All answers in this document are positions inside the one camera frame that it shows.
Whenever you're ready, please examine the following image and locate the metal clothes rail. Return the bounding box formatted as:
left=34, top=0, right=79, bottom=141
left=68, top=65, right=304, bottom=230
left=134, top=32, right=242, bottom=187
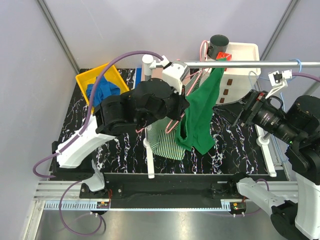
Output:
left=185, top=60, right=320, bottom=69

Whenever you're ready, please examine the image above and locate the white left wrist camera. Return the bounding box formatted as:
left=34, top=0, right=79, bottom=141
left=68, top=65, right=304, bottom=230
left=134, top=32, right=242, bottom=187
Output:
left=162, top=60, right=190, bottom=95

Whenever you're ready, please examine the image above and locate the purple floor cable loop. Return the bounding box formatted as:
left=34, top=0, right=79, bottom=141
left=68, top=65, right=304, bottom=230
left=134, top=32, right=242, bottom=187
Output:
left=58, top=179, right=107, bottom=236

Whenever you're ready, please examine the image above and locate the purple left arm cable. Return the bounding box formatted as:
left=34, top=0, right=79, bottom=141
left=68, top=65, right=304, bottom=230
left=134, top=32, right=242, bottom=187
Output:
left=32, top=50, right=170, bottom=179

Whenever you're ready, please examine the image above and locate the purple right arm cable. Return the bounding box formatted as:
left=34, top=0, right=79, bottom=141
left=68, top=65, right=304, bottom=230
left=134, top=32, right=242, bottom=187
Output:
left=291, top=72, right=320, bottom=83

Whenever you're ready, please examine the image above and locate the black marbled mat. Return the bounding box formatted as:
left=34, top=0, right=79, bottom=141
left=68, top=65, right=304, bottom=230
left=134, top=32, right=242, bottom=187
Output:
left=47, top=67, right=276, bottom=176

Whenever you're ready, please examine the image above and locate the white drawer unit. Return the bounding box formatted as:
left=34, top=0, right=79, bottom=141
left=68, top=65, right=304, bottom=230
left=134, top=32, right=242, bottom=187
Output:
left=216, top=42, right=261, bottom=105

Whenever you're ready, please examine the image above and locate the green white striped tank top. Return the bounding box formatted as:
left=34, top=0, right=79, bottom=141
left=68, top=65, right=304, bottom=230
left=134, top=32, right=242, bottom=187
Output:
left=148, top=73, right=201, bottom=161

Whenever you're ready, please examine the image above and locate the white rack foot bar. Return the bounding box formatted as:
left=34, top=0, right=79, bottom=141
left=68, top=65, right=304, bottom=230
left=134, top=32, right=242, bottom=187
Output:
left=143, top=127, right=155, bottom=179

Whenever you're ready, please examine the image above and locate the light blue wire hanger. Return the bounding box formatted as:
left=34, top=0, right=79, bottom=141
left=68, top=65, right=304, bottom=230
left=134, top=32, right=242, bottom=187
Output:
left=261, top=70, right=296, bottom=163

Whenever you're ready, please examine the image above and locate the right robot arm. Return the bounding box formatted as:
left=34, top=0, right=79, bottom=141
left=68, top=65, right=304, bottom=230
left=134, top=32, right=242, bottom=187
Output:
left=215, top=90, right=320, bottom=240

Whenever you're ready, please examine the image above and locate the red plastic block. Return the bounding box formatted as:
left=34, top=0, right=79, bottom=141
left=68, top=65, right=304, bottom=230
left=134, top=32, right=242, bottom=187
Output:
left=216, top=52, right=232, bottom=61

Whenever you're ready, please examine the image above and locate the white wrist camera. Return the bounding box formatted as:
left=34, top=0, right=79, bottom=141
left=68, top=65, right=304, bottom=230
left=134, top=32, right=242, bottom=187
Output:
left=265, top=69, right=293, bottom=99
left=162, top=60, right=190, bottom=95

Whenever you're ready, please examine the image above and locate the blue framed pink board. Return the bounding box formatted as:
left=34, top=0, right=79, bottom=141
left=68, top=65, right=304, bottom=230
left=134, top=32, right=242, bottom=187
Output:
left=134, top=67, right=163, bottom=88

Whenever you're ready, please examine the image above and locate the white grey rack post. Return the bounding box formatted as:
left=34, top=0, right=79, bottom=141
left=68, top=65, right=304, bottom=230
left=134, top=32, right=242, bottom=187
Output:
left=142, top=54, right=154, bottom=81

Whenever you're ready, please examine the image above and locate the blue tank top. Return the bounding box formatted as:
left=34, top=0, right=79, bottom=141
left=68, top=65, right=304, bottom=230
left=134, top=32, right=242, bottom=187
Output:
left=92, top=76, right=121, bottom=107

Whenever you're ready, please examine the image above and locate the dark grey mug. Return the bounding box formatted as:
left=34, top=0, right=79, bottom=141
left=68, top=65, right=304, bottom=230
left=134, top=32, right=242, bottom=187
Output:
left=206, top=34, right=230, bottom=60

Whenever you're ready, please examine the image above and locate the yellow plastic bin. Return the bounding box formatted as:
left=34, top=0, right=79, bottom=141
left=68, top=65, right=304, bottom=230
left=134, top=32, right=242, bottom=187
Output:
left=75, top=63, right=129, bottom=113

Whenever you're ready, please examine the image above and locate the pink wire hanger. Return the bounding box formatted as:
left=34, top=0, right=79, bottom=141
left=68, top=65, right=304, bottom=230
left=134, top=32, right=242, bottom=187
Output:
left=136, top=56, right=193, bottom=96
left=165, top=40, right=210, bottom=134

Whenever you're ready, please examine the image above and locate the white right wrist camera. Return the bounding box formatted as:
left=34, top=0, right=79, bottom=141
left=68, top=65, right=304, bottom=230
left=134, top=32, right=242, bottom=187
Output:
left=265, top=69, right=293, bottom=99

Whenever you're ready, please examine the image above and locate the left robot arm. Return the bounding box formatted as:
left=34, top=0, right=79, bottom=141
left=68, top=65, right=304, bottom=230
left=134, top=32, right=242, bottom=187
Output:
left=52, top=78, right=190, bottom=198

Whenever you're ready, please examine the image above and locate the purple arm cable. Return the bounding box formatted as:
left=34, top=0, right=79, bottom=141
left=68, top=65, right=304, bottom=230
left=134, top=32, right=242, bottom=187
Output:
left=291, top=72, right=320, bottom=83
left=32, top=50, right=170, bottom=179

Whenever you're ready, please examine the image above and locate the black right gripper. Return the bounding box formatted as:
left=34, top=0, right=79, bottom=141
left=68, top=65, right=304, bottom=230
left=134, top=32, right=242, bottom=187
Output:
left=211, top=86, right=302, bottom=143

